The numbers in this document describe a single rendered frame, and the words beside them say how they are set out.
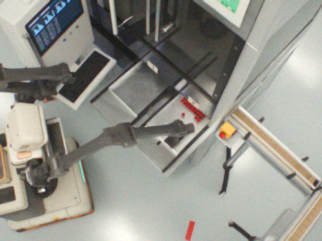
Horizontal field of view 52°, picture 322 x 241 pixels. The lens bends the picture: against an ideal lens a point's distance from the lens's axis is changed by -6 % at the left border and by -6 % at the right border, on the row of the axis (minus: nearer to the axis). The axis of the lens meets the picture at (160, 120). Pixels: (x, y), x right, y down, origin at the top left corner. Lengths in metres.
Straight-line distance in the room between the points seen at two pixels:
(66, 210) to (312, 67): 2.70
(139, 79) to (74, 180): 0.95
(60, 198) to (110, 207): 0.44
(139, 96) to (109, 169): 0.96
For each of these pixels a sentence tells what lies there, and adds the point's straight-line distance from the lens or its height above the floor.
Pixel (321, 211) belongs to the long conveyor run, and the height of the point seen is 0.97.
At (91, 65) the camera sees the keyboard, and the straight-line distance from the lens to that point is 2.39.
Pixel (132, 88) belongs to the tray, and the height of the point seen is 0.88.
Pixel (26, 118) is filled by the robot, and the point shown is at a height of 1.37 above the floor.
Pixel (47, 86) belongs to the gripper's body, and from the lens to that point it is 1.87.
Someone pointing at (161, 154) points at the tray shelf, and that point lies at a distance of 2.06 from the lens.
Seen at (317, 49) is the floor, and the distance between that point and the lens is 3.90.
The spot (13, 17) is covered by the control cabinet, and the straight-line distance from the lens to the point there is 1.81.
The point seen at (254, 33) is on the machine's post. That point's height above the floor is 1.87.
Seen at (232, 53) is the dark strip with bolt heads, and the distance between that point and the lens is 1.46.
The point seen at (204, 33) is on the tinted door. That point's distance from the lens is 1.52.
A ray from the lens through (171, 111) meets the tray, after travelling 2.16.
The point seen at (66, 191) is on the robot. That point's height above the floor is 0.28.
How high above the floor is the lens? 2.87
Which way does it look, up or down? 69 degrees down
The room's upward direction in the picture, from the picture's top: 6 degrees clockwise
